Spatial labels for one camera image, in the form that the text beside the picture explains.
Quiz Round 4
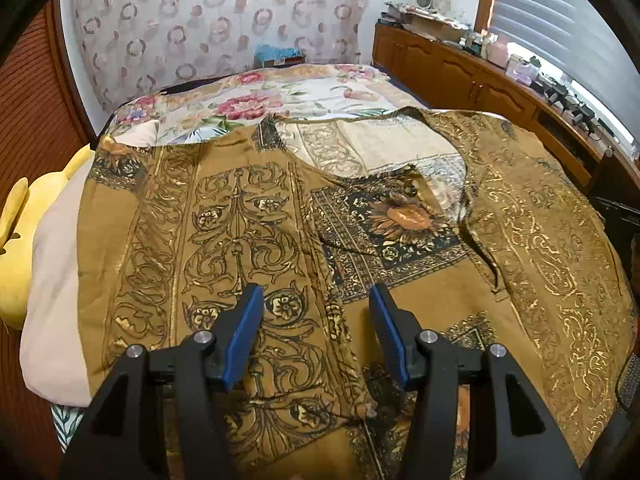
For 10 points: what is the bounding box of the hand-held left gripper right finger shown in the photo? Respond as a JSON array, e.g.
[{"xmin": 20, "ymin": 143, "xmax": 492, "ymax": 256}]
[{"xmin": 369, "ymin": 282, "xmax": 583, "ymax": 480}]

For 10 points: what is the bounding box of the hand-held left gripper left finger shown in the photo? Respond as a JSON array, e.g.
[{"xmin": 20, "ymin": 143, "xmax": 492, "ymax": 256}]
[{"xmin": 60, "ymin": 284, "xmax": 265, "ymax": 480}]

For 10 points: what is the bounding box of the brown patterned blouse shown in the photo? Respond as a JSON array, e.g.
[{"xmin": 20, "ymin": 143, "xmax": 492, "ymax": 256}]
[{"xmin": 75, "ymin": 106, "xmax": 638, "ymax": 480}]

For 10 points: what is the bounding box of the beige pillow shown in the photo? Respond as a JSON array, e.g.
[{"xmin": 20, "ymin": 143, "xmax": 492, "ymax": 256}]
[{"xmin": 19, "ymin": 120, "xmax": 162, "ymax": 407}]

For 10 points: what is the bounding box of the yellow plush toy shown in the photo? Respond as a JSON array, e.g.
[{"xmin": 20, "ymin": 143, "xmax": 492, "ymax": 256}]
[{"xmin": 0, "ymin": 144, "xmax": 93, "ymax": 331}]

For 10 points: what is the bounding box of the black chair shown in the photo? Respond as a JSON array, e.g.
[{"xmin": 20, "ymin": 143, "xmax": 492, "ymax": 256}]
[{"xmin": 592, "ymin": 196, "xmax": 640, "ymax": 261}]

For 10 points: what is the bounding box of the wooden sideboard cabinet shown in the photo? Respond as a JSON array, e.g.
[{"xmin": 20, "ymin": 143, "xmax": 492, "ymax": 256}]
[{"xmin": 372, "ymin": 20, "xmax": 640, "ymax": 196}]

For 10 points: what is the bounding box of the blue crumpled bag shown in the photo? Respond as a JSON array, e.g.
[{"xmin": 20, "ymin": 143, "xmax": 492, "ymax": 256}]
[{"xmin": 254, "ymin": 42, "xmax": 305, "ymax": 67}]

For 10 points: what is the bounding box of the pink box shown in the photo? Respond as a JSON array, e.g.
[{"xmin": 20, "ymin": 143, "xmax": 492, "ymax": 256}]
[{"xmin": 487, "ymin": 40, "xmax": 511, "ymax": 68}]

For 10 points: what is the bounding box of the wooden slatted wardrobe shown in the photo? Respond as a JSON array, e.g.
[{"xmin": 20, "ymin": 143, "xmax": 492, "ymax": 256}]
[{"xmin": 0, "ymin": 0, "xmax": 98, "ymax": 480}]

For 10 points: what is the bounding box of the open cardboard box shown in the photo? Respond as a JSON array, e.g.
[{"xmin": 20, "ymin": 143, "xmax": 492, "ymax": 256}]
[{"xmin": 385, "ymin": 2, "xmax": 473, "ymax": 43}]

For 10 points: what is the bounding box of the ring patterned sheer curtain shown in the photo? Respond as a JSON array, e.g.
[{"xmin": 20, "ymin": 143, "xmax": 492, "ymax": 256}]
[{"xmin": 70, "ymin": 0, "xmax": 377, "ymax": 113}]

